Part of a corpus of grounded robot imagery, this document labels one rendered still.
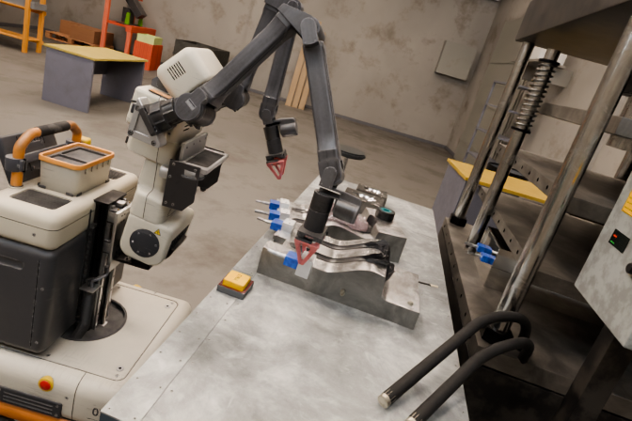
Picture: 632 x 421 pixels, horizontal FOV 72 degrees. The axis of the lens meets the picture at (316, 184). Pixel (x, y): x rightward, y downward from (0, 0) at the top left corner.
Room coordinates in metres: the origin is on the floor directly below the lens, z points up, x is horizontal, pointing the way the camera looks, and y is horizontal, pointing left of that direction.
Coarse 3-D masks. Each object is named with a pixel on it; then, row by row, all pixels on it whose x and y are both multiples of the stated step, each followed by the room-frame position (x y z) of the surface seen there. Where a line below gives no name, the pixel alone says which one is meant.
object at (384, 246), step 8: (384, 240) 1.38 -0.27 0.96; (336, 248) 1.37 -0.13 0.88; (344, 248) 1.37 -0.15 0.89; (352, 248) 1.36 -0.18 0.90; (376, 248) 1.33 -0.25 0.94; (384, 248) 1.32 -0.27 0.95; (320, 256) 1.28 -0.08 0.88; (360, 256) 1.27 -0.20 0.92; (368, 256) 1.26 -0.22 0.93; (376, 256) 1.26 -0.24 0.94; (384, 256) 1.27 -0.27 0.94; (384, 264) 1.23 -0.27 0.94; (392, 264) 1.33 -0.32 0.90; (392, 272) 1.26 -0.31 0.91
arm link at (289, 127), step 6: (264, 114) 1.60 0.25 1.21; (270, 114) 1.60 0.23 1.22; (264, 120) 1.60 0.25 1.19; (270, 120) 1.60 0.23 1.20; (276, 120) 1.61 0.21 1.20; (282, 120) 1.62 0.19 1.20; (288, 120) 1.62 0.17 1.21; (294, 120) 1.63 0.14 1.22; (282, 126) 1.62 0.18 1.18; (288, 126) 1.61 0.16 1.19; (294, 126) 1.61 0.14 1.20; (282, 132) 1.61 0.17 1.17; (288, 132) 1.61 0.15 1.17; (294, 132) 1.61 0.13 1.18
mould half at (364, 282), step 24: (288, 240) 1.30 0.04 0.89; (336, 240) 1.43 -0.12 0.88; (360, 240) 1.42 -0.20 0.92; (264, 264) 1.20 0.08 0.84; (336, 264) 1.23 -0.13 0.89; (360, 264) 1.20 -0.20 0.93; (312, 288) 1.18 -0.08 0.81; (336, 288) 1.17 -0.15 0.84; (360, 288) 1.16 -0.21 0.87; (384, 288) 1.21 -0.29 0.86; (408, 288) 1.27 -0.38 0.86; (384, 312) 1.15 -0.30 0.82; (408, 312) 1.14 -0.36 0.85
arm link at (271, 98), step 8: (288, 40) 1.61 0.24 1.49; (280, 48) 1.61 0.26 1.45; (288, 48) 1.61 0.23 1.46; (280, 56) 1.61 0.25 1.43; (288, 56) 1.62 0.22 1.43; (272, 64) 1.62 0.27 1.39; (280, 64) 1.61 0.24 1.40; (288, 64) 1.64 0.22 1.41; (272, 72) 1.61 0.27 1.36; (280, 72) 1.61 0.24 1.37; (272, 80) 1.61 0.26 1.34; (280, 80) 1.61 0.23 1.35; (272, 88) 1.61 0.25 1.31; (280, 88) 1.62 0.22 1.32; (264, 96) 1.61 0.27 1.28; (272, 96) 1.61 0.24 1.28; (264, 104) 1.61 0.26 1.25; (272, 104) 1.61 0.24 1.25; (272, 112) 1.61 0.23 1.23
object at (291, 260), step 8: (280, 256) 1.09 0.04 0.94; (288, 256) 1.07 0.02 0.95; (296, 256) 1.09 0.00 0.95; (304, 256) 1.08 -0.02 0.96; (312, 256) 1.09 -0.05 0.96; (288, 264) 1.07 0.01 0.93; (296, 264) 1.07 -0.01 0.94; (304, 264) 1.06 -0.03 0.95; (312, 264) 1.08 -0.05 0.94; (296, 272) 1.06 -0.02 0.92; (304, 272) 1.06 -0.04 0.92
